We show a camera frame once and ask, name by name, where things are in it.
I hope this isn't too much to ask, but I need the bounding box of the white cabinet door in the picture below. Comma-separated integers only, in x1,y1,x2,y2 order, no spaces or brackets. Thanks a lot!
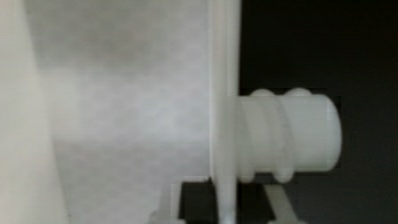
236,88,343,183

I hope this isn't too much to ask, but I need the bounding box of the white cabinet box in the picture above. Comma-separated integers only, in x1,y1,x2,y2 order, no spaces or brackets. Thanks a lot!
0,0,242,224

